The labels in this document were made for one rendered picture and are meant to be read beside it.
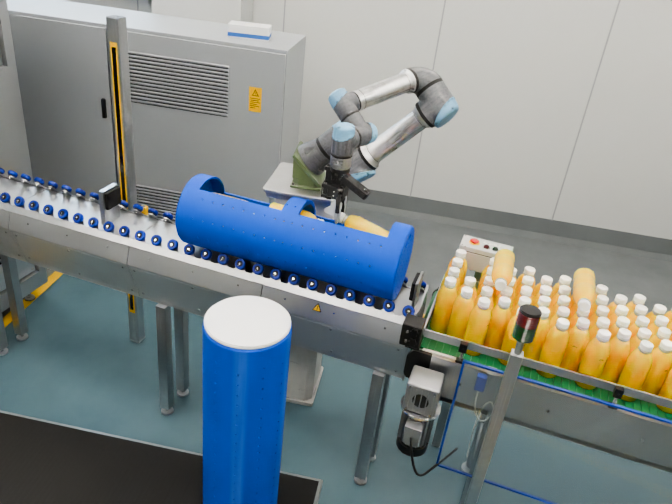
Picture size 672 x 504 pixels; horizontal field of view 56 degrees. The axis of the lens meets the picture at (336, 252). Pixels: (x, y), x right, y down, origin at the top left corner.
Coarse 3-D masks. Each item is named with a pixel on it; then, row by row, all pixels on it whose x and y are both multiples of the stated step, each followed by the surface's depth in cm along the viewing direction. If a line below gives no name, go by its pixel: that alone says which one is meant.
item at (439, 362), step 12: (420, 348) 221; (408, 360) 221; (420, 360) 219; (432, 360) 217; (444, 360) 216; (408, 372) 223; (444, 372) 218; (456, 372) 216; (444, 384) 220; (456, 384) 218; (444, 396) 222; (468, 480) 238
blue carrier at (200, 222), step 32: (192, 192) 238; (224, 192) 260; (192, 224) 237; (224, 224) 233; (256, 224) 230; (288, 224) 227; (320, 224) 225; (256, 256) 235; (288, 256) 229; (320, 256) 224; (352, 256) 221; (384, 256) 218; (352, 288) 230; (384, 288) 222
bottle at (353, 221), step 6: (348, 216) 229; (354, 216) 228; (342, 222) 229; (348, 222) 227; (354, 222) 227; (360, 222) 227; (366, 222) 227; (354, 228) 227; (360, 228) 226; (366, 228) 226; (372, 228) 226; (378, 228) 227; (378, 234) 225; (384, 234) 226
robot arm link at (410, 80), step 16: (384, 80) 232; (400, 80) 234; (416, 80) 236; (432, 80) 237; (336, 96) 222; (352, 96) 223; (368, 96) 226; (384, 96) 230; (336, 112) 223; (352, 112) 221
